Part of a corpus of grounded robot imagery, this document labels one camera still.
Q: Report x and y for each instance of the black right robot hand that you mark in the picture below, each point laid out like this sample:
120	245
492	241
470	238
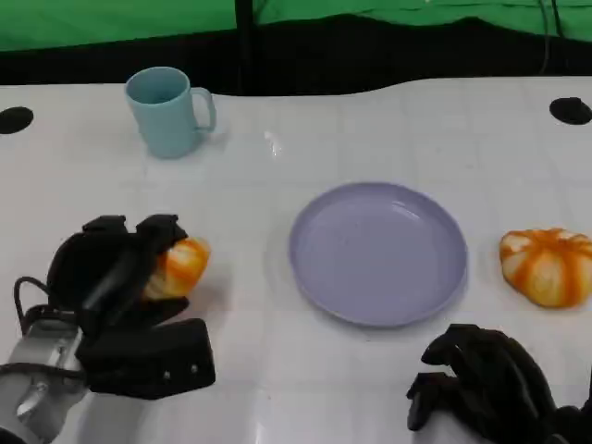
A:
501	393

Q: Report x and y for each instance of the orange and white bread roll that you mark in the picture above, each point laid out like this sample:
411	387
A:
185	268
548	270

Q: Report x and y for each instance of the lilac plate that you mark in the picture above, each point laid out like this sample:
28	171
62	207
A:
377	254

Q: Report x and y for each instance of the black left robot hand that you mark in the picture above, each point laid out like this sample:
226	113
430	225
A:
88	273

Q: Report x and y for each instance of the black vertical pole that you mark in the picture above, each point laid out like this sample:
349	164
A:
245	46

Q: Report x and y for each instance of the pale green mug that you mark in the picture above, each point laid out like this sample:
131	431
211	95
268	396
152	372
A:
162	120

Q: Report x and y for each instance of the green backdrop cloth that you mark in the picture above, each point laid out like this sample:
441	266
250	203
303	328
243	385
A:
115	20

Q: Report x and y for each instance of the black table grommet hole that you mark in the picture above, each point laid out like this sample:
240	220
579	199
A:
570	111
15	120

